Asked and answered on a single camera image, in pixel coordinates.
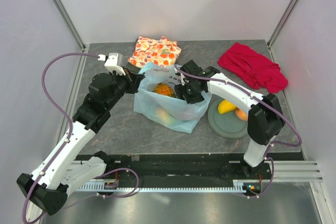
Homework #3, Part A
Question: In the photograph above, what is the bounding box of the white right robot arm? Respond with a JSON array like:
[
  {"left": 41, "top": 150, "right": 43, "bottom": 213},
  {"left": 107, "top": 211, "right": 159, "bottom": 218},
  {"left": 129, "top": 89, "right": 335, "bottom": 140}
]
[{"left": 174, "top": 60, "right": 285, "bottom": 179}]

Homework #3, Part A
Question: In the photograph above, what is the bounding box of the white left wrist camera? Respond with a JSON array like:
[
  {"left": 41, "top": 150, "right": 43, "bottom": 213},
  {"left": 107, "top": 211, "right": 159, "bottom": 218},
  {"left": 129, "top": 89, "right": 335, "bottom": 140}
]
[{"left": 98, "top": 52, "right": 125, "bottom": 76}]

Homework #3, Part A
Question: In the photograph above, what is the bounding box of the light blue cable duct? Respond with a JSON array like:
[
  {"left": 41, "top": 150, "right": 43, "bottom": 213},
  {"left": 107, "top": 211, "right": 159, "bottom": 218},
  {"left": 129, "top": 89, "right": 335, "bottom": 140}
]
[{"left": 77, "top": 180, "right": 257, "bottom": 194}]

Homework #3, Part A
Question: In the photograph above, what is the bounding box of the yellow mango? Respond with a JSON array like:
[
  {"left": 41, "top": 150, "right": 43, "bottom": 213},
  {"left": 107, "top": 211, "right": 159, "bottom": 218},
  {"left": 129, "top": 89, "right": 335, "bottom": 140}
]
[{"left": 217, "top": 100, "right": 236, "bottom": 114}]

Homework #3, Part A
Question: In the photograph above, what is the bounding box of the dark green folded cloth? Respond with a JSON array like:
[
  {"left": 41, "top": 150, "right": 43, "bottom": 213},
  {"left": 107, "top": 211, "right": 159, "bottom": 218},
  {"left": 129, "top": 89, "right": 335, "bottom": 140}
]
[{"left": 126, "top": 62, "right": 141, "bottom": 73}]

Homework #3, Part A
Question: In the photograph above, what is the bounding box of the red bell pepper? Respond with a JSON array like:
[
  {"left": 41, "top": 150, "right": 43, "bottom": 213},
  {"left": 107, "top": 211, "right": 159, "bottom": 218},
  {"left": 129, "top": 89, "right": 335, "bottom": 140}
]
[{"left": 177, "top": 108, "right": 199, "bottom": 121}]

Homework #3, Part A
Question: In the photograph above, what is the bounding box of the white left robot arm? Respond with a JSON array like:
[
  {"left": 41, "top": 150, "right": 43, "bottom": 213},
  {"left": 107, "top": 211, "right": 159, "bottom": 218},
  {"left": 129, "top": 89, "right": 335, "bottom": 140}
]
[{"left": 16, "top": 70, "right": 145, "bottom": 216}]

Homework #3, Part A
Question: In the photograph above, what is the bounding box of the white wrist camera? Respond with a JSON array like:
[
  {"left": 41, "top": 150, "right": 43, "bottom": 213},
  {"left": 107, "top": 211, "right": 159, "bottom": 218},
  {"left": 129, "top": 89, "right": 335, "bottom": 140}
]
[
  {"left": 180, "top": 74, "right": 189, "bottom": 86},
  {"left": 98, "top": 52, "right": 125, "bottom": 76}
]

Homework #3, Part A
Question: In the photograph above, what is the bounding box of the grey round plate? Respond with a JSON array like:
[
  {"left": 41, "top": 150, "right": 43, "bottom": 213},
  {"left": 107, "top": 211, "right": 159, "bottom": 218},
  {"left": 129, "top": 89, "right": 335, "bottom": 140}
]
[{"left": 207, "top": 99, "right": 247, "bottom": 139}]

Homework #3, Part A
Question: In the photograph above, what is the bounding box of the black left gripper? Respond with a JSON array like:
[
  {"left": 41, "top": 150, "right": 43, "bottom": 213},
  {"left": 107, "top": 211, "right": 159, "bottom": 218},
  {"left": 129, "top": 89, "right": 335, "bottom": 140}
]
[{"left": 106, "top": 66, "right": 143, "bottom": 110}]

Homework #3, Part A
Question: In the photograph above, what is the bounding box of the peach fruit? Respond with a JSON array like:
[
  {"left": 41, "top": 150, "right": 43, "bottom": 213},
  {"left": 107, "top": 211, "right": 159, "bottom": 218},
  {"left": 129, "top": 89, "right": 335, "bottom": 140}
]
[{"left": 235, "top": 108, "right": 248, "bottom": 121}]

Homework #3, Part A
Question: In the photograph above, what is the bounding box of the light blue plastic bag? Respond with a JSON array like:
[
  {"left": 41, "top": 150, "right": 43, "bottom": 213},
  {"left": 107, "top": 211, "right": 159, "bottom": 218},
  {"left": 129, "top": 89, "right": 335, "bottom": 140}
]
[{"left": 133, "top": 63, "right": 212, "bottom": 133}]

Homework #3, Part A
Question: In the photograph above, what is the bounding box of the green orange mango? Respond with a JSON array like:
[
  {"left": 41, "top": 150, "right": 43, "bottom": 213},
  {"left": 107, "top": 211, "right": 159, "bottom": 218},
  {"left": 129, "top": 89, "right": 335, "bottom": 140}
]
[{"left": 155, "top": 108, "right": 176, "bottom": 125}]

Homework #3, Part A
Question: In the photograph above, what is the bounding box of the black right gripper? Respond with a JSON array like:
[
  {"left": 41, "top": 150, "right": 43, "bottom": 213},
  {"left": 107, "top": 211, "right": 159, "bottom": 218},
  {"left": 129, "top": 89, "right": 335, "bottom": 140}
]
[{"left": 174, "top": 80, "right": 205, "bottom": 110}]

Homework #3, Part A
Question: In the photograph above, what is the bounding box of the red crumpled cloth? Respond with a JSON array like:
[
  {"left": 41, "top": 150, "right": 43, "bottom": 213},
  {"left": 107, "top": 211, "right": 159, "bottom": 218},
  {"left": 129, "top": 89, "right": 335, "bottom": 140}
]
[{"left": 217, "top": 42, "right": 288, "bottom": 93}]

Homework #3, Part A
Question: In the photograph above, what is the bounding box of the orange pineapple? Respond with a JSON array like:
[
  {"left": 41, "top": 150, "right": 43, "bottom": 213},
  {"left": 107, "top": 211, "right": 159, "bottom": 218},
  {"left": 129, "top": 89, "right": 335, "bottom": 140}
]
[{"left": 153, "top": 83, "right": 175, "bottom": 97}]

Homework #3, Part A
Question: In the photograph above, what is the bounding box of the floral orange folded cloth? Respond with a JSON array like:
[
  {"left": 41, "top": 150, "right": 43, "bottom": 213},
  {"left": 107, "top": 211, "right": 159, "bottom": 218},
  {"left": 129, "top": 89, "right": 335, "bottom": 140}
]
[{"left": 128, "top": 36, "right": 182, "bottom": 69}]

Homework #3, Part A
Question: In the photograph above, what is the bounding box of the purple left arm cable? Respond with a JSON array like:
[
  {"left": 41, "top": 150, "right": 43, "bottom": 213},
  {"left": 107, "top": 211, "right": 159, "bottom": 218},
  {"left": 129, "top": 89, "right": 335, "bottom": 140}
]
[{"left": 21, "top": 52, "right": 140, "bottom": 223}]

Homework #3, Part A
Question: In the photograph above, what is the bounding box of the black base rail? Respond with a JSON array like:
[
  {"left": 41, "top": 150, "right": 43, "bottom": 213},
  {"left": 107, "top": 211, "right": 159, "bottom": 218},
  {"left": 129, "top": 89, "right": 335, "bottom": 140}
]
[{"left": 73, "top": 152, "right": 272, "bottom": 190}]

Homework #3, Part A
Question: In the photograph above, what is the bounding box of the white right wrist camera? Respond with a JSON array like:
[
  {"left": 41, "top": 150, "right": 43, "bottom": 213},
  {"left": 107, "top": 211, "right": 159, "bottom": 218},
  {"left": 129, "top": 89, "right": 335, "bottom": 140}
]
[{"left": 180, "top": 74, "right": 189, "bottom": 86}]

